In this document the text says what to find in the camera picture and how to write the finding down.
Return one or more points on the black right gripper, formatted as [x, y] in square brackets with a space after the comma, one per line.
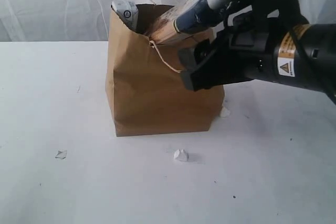
[245, 49]

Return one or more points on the small white blue packet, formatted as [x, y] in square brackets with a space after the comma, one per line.
[128, 13]

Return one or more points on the dark blue pasta packet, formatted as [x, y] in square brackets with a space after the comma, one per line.
[187, 18]

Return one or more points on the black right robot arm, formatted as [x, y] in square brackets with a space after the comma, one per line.
[306, 58]

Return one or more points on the white paper ball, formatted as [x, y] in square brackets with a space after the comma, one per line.
[181, 155]
[225, 112]

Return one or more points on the brown paper shopping bag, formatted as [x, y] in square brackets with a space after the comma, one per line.
[145, 92]

